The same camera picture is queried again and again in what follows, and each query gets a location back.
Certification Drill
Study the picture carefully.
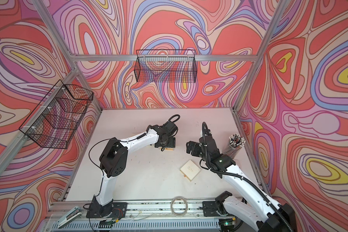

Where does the cream jewelry box front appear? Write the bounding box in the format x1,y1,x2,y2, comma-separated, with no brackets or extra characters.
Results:
180,160,201,181

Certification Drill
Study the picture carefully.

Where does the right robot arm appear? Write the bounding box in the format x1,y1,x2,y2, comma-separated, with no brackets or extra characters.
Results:
186,122,297,232

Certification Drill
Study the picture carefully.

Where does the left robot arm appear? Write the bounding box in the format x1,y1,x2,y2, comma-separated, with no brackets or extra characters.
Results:
92,114,180,209

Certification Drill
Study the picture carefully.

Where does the cup of pencils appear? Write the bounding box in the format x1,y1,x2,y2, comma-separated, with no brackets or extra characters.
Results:
223,134,246,159

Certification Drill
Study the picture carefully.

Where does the white stapler tool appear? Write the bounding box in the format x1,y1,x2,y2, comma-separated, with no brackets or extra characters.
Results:
57,206,82,229

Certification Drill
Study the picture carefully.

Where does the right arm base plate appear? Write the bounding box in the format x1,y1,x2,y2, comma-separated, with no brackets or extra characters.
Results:
199,201,238,218

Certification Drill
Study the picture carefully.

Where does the coiled clear cable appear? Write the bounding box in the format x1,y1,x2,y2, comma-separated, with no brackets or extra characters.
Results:
170,196,189,217

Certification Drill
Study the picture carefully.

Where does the black wire basket back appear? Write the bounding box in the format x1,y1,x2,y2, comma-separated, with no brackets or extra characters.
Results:
134,49,198,84

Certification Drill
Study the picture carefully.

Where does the black wire basket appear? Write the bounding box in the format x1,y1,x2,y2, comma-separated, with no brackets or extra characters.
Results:
19,81,94,149
134,49,198,84

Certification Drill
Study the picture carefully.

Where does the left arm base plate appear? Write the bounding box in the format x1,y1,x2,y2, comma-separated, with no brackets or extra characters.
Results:
83,201,127,219

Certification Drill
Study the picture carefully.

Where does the black wire basket left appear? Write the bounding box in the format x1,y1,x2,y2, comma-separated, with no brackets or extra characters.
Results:
19,81,94,149

